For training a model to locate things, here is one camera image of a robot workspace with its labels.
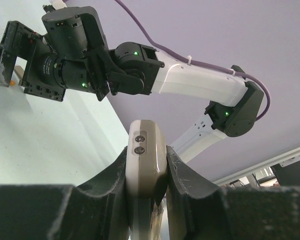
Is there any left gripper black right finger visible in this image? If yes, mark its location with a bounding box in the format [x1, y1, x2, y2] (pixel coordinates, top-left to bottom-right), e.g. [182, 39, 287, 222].
[166, 147, 300, 240]

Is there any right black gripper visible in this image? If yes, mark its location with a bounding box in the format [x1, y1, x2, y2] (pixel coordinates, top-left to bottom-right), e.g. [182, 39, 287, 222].
[0, 21, 66, 102]

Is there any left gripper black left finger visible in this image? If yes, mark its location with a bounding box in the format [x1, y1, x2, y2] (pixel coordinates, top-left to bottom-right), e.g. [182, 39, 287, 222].
[0, 150, 129, 240]

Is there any white remote control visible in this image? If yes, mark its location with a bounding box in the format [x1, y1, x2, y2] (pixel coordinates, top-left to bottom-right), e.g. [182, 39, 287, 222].
[125, 120, 168, 240]

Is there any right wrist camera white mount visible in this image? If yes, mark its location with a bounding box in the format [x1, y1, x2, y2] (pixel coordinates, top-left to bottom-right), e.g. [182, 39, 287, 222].
[42, 0, 67, 13]

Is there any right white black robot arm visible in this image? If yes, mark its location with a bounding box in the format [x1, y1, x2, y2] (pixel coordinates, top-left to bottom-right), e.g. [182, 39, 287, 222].
[0, 5, 271, 162]

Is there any beige battery cover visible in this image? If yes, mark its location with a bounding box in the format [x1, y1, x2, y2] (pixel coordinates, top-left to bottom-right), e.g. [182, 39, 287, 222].
[14, 65, 25, 86]

